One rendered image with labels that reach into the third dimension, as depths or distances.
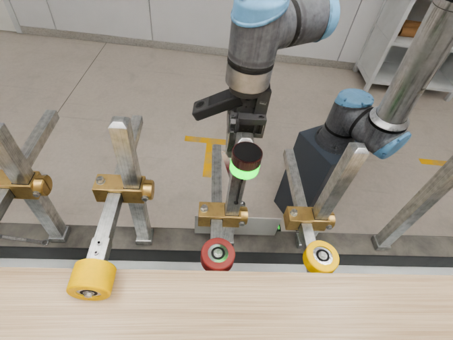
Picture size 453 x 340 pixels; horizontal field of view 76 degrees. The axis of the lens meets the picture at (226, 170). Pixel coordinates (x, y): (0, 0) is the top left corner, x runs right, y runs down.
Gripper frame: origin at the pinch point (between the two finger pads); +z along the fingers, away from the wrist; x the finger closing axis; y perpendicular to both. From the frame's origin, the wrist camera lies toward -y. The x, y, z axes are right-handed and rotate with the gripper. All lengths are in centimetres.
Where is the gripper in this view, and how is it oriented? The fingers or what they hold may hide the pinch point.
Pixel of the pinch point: (227, 152)
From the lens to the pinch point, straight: 74.4
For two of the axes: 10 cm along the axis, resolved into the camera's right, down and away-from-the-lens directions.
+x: -0.2, -7.4, 6.7
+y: 10.0, 0.5, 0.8
